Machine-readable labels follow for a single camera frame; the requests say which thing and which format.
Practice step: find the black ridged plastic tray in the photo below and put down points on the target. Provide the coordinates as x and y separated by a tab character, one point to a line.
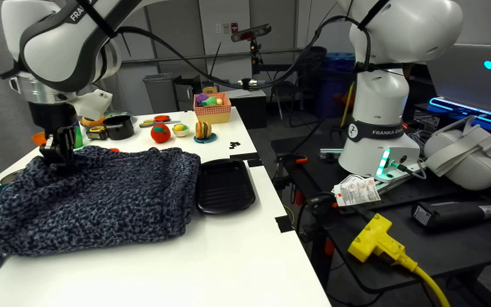
225	188

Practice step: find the black side cabinet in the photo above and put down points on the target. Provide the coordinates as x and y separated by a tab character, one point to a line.
250	112

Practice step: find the grey laptop with blue light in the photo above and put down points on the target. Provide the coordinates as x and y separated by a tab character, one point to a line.
472	79

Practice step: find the white paper tag red print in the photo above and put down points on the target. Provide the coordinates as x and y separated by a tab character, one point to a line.
356	190

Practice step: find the black power brick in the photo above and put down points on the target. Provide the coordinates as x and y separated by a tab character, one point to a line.
455	214

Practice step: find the red toy tomato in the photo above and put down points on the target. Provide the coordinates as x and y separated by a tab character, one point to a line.
160	132

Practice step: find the orange box with toys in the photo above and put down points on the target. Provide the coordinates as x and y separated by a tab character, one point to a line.
211	112

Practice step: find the black office chair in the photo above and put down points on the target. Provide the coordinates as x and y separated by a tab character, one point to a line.
310	62

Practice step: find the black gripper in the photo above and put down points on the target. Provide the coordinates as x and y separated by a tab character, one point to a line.
51	120

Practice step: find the toy burger on teal plate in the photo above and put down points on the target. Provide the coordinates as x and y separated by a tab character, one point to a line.
203	130

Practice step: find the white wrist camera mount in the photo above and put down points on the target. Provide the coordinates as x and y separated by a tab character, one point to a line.
94	103

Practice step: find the white VR headset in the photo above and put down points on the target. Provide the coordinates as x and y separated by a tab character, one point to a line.
467	164

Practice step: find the dark blue knitted towel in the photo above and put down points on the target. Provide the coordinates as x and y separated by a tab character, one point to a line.
97	199

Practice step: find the dark cooking pot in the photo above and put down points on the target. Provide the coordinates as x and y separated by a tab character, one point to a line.
117	127

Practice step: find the grey trash bin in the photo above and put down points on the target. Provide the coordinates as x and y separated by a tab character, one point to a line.
158	95

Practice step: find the orange toy bread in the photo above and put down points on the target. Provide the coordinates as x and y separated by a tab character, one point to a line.
92	122

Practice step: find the blue storage bin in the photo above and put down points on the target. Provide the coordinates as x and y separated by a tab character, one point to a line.
332	86

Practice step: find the tiny black plastic part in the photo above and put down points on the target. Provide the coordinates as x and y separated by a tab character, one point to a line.
233	144

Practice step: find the small dark jar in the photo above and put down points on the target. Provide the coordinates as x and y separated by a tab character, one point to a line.
95	132

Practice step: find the camera on black tripod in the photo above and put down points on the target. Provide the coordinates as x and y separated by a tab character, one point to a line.
250	33

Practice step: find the grey round metal lid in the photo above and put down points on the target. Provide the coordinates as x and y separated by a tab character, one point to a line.
8	178

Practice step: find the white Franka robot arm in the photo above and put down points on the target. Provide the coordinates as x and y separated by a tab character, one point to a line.
378	103

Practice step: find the orange red toy plate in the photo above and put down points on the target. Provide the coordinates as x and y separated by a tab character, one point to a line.
112	151

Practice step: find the yellow toy food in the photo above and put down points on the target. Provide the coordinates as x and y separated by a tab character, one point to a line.
181	130

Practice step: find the small red toy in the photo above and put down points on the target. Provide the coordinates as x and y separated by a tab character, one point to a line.
162	118

